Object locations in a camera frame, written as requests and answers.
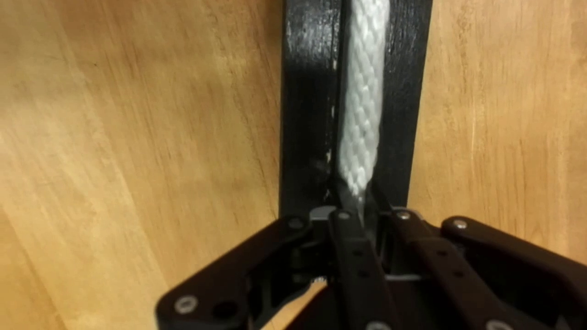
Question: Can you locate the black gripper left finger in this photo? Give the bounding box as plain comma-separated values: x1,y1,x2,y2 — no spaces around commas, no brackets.
153,210,399,330

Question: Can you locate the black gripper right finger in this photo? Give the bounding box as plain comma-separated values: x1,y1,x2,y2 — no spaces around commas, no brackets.
390,210,587,330

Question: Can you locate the white braided rope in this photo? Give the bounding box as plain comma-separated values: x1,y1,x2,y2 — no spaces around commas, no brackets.
333,0,392,206

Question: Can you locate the black rail platform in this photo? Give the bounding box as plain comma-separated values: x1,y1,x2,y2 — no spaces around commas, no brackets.
278,0,434,224

